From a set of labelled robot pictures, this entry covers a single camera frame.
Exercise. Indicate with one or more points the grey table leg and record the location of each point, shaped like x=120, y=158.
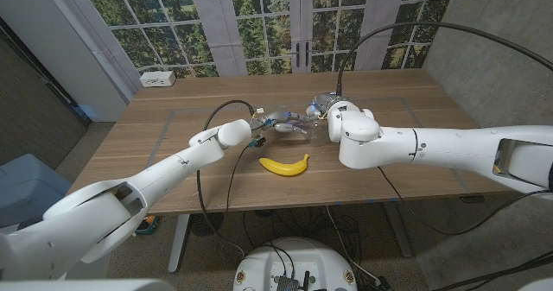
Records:
x=399, y=230

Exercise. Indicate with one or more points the printed window backdrop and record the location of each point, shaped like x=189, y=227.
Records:
x=259, y=23

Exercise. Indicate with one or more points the white power outlet box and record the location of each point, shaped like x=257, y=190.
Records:
x=157, y=79

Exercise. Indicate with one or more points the white table leg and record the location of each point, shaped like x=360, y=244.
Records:
x=177, y=243

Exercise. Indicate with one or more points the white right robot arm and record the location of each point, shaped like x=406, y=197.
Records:
x=432, y=146

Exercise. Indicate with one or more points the yellow toy banana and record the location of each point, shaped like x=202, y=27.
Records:
x=283, y=168

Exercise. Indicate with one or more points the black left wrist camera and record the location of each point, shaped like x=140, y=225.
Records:
x=259, y=142

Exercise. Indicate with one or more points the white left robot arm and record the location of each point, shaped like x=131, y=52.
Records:
x=173, y=170

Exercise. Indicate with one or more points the colourful small tool box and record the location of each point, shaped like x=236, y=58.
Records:
x=148, y=225

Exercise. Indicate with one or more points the blue-grey storage bin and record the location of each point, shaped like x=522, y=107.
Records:
x=26, y=183

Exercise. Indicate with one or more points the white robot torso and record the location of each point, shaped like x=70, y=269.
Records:
x=298, y=256

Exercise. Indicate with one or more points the clear glass jar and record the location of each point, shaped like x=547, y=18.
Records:
x=319, y=135

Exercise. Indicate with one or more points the black round fan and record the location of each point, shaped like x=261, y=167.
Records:
x=205, y=224

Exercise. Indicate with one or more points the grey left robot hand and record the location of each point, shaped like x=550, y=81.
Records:
x=281, y=117

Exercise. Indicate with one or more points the black torso electronics module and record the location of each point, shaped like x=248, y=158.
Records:
x=286, y=283

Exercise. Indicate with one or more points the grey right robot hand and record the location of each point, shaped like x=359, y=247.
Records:
x=326, y=101

